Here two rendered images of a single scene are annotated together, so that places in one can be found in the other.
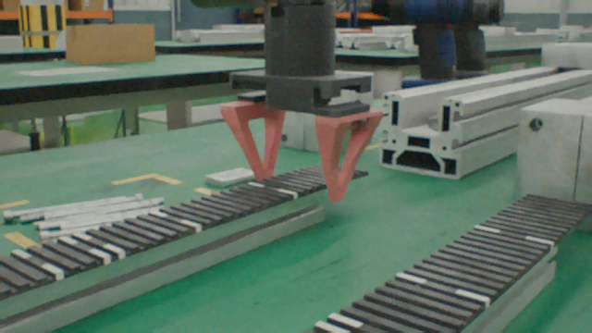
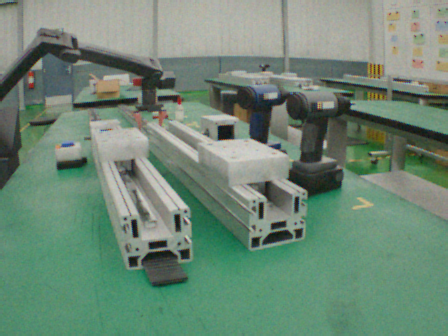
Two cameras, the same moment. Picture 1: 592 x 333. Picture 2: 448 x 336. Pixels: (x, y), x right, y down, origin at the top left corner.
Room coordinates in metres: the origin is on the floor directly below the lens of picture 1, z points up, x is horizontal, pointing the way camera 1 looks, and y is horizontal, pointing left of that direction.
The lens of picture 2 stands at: (1.50, -1.20, 1.07)
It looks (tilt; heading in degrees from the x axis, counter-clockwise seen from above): 15 degrees down; 120
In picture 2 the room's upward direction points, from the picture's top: 1 degrees counter-clockwise
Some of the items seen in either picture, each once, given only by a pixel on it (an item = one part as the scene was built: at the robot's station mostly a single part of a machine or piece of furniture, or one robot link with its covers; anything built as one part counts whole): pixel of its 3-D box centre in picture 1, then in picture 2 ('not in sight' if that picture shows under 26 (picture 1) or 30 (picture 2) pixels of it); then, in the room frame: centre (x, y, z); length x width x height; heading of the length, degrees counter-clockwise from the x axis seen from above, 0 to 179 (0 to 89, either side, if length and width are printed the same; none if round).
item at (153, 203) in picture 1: (99, 214); not in sight; (0.50, 0.17, 0.78); 0.11 x 0.01 x 0.01; 123
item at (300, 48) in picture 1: (300, 50); (149, 99); (0.50, -0.01, 0.92); 0.10 x 0.07 x 0.07; 50
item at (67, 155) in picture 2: not in sight; (71, 154); (0.56, -0.45, 0.81); 0.10 x 0.08 x 0.06; 50
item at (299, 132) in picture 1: (333, 110); (216, 132); (0.82, -0.05, 0.83); 0.11 x 0.10 x 0.10; 54
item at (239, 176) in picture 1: (232, 178); not in sight; (0.63, 0.06, 0.78); 0.05 x 0.03 x 0.01; 135
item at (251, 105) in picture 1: (276, 134); (156, 117); (0.52, 0.01, 0.85); 0.07 x 0.07 x 0.09; 50
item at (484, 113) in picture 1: (538, 100); (198, 161); (0.97, -0.39, 0.82); 0.80 x 0.10 x 0.09; 140
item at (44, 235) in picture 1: (108, 227); not in sight; (0.47, 0.15, 0.78); 0.11 x 0.01 x 0.01; 123
